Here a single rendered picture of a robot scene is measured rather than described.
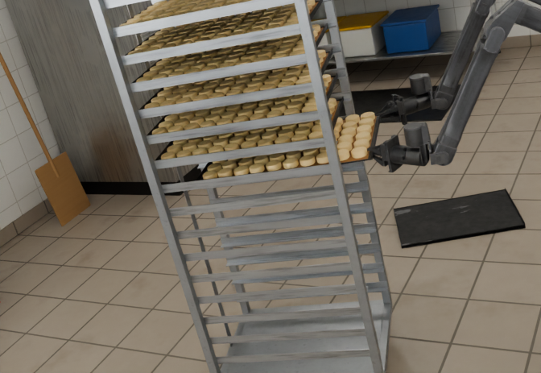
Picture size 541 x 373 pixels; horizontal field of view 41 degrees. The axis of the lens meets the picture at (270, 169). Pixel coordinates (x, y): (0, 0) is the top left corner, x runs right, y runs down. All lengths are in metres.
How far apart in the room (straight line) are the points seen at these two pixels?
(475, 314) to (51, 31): 3.18
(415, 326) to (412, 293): 0.24
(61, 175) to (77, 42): 0.91
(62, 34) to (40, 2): 0.24
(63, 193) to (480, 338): 3.04
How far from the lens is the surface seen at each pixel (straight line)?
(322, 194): 2.31
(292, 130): 2.36
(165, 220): 2.46
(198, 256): 2.53
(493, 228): 3.69
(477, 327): 3.08
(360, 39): 6.15
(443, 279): 3.38
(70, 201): 5.07
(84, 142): 5.13
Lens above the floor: 1.86
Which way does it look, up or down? 22 degrees down
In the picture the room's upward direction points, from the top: 14 degrees counter-clockwise
